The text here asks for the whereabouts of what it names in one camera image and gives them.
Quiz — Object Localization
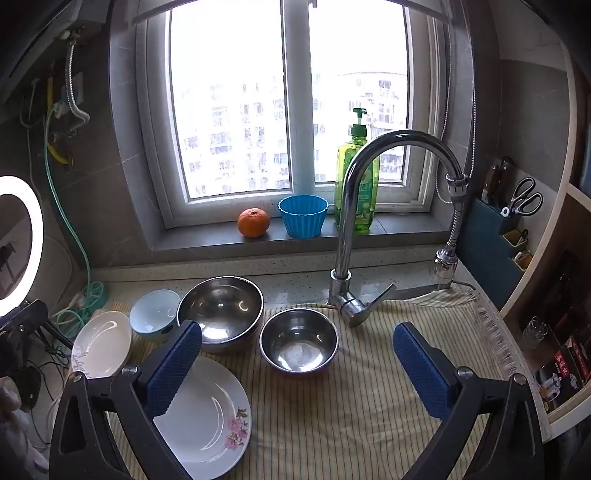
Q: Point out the chrome kitchen faucet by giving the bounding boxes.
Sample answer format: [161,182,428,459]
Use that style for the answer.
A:
[327,130,476,328]

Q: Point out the green power strip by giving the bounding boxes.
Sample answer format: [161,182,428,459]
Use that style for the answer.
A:
[83,281,106,308]

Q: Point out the green power cable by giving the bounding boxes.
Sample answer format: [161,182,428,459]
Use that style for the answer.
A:
[44,104,109,328]

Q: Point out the corrugated metal hose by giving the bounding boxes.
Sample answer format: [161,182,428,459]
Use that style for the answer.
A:
[65,41,90,137]

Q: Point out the green dish soap bottle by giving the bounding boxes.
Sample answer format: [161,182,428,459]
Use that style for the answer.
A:
[334,107,380,234]

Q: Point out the small red steel bowl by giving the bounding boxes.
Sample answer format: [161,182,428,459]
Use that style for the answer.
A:
[259,308,340,376]

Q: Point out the white shelf unit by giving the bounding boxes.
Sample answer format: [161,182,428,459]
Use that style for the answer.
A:
[499,41,591,444]

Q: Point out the yellow gas hose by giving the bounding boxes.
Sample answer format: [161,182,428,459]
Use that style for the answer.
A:
[45,76,74,166]

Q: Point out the white framed window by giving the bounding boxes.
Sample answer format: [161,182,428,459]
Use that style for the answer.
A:
[131,0,455,227]

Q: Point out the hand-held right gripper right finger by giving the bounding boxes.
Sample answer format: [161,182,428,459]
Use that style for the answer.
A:
[392,322,546,480]

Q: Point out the red printed box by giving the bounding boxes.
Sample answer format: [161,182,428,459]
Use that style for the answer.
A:
[536,337,587,411]

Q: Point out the striped yellow cloth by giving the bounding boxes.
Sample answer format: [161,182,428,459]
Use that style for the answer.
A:
[106,284,552,480]

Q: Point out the white plate grey leaf print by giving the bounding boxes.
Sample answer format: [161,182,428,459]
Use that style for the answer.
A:
[71,311,133,380]

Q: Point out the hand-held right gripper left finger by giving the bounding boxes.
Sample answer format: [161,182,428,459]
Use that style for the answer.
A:
[48,320,204,480]

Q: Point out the black handled scissors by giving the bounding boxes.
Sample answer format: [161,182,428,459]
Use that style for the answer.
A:
[501,176,544,217]

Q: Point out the bead chain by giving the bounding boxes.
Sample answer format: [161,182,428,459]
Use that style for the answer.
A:
[434,18,477,206]

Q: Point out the white cloth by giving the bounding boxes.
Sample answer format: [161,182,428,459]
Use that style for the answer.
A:
[0,376,49,480]

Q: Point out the light blue ceramic bowl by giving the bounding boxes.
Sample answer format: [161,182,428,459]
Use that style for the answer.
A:
[129,289,182,343]

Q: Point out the large stainless steel bowl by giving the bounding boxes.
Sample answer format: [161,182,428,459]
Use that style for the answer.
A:
[177,276,265,355]

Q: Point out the white plate pink flower print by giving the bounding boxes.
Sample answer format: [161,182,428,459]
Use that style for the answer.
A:
[152,354,252,469]

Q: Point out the blue knife holder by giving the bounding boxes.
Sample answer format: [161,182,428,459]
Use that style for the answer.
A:
[457,196,532,310]

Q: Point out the black tripod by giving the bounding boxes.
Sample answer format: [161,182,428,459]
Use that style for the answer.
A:
[0,299,75,352]

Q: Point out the white ring light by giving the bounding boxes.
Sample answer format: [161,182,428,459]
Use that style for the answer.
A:
[0,175,44,319]

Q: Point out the clear glass cup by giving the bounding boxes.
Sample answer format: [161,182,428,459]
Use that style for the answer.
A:
[524,316,550,349]

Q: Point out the brown handled knife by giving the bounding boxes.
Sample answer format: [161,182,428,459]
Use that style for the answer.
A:
[494,156,514,206]
[481,165,502,204]

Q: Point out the orange mandarin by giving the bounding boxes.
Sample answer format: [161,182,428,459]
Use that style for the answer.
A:
[237,208,271,239]

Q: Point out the blue fluted silicone cup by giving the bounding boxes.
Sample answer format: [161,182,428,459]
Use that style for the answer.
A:
[277,194,329,240]

